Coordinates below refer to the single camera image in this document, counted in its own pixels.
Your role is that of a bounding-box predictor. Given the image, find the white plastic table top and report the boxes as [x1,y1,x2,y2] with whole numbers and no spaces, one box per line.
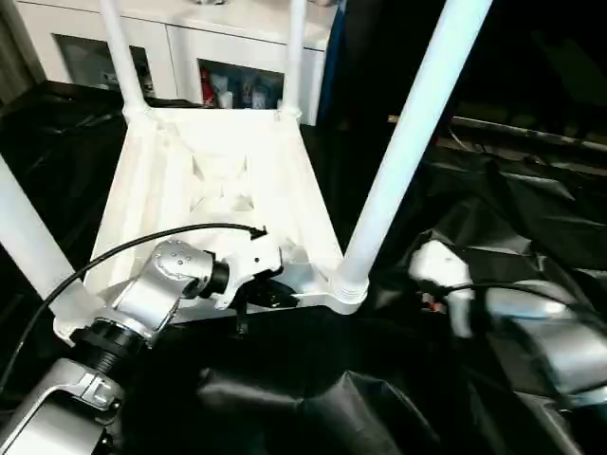
[52,106,369,342]

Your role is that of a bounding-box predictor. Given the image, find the white plastic table leg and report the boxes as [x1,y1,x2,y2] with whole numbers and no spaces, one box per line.
[98,0,153,119]
[334,0,494,302]
[280,0,307,119]
[0,156,101,323]

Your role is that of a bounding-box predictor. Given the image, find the black plastic mat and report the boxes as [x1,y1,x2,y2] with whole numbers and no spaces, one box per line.
[0,81,607,455]

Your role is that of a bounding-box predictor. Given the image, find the black low bench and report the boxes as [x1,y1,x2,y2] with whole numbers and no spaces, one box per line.
[446,116,607,153]

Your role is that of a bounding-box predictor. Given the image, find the white glass-door cabinet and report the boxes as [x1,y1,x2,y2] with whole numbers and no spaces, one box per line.
[0,0,333,110]

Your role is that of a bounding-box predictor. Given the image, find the grey curtain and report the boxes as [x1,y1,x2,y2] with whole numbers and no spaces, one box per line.
[0,14,41,100]

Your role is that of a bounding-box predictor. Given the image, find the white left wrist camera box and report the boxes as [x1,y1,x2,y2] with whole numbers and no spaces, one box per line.
[213,232,285,309]

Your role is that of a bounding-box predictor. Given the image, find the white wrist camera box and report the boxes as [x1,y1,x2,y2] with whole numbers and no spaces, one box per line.
[213,232,285,309]
[408,239,475,337]

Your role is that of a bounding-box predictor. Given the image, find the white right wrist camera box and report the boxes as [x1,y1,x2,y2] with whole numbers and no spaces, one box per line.
[408,239,475,337]

